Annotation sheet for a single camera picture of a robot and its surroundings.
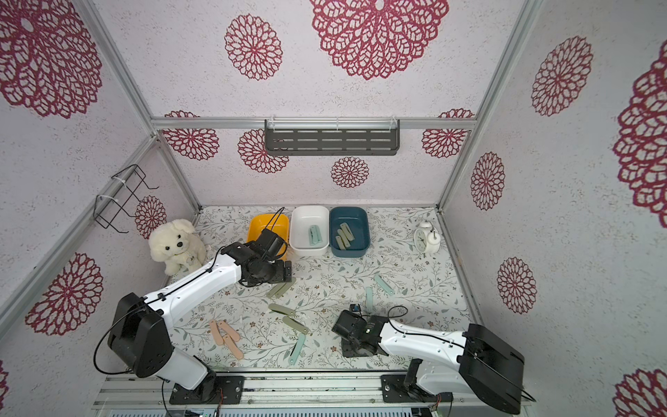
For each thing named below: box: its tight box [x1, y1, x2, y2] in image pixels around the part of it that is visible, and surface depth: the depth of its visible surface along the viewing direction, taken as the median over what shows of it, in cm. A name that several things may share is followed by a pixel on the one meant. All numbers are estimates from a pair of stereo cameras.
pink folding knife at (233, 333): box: [218, 320, 241, 343], surface depth 87 cm
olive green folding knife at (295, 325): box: [282, 316, 310, 335], surface depth 88 cm
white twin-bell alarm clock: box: [413, 220, 441, 259], surface depth 99 cm
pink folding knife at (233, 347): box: [222, 333, 245, 360], surface depth 83 cm
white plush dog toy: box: [147, 218, 206, 276], surface depth 89 cm
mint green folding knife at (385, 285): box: [374, 274, 396, 297], surface depth 97 cm
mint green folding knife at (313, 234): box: [309, 225, 319, 246], surface depth 111 cm
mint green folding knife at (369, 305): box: [365, 286, 374, 312], surface depth 94 cm
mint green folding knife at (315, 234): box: [310, 225, 324, 245], surface depth 111 cm
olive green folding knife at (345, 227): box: [339, 222, 356, 242], surface depth 112 cm
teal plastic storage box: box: [329, 206, 370, 259], surface depth 112 cm
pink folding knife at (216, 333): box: [209, 318, 225, 346], surface depth 87 cm
